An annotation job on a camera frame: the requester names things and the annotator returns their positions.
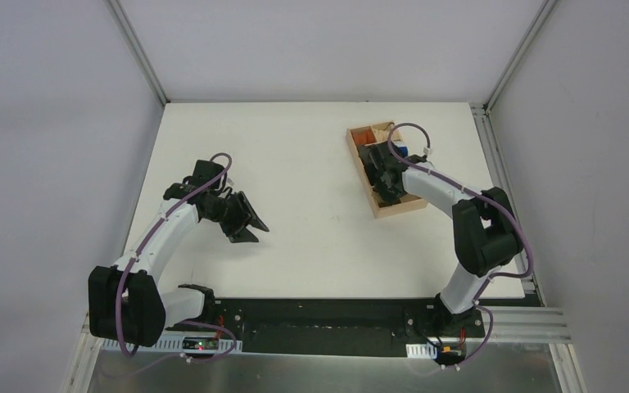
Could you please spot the wooden compartment box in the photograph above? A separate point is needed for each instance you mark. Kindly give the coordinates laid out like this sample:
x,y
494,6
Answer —
x,y
379,210

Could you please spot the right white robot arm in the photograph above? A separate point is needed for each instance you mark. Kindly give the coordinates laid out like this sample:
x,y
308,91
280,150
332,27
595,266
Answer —
x,y
485,237

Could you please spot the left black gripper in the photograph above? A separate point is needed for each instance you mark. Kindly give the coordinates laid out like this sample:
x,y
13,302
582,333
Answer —
x,y
237,215

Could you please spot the left white cable duct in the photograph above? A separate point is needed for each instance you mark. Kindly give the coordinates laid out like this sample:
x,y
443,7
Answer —
x,y
194,345

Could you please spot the right white cable duct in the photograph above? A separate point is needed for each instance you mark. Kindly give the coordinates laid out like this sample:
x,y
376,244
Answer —
x,y
421,351

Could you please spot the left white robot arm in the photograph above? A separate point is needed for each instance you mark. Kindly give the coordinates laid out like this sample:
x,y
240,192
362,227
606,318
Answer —
x,y
125,303

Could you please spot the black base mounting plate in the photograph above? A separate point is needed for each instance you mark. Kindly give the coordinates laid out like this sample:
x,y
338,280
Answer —
x,y
339,327

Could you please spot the orange rolled underwear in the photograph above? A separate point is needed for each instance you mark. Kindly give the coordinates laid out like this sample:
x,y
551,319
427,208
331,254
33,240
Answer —
x,y
363,136

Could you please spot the white cable duct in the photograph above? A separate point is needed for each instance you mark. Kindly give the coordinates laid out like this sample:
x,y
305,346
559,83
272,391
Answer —
x,y
421,351
194,345

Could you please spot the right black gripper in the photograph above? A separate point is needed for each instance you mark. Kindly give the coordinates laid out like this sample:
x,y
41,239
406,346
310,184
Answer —
x,y
382,177

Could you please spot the beige rolled underwear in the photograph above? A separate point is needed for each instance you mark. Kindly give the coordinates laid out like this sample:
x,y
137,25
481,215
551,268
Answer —
x,y
381,131

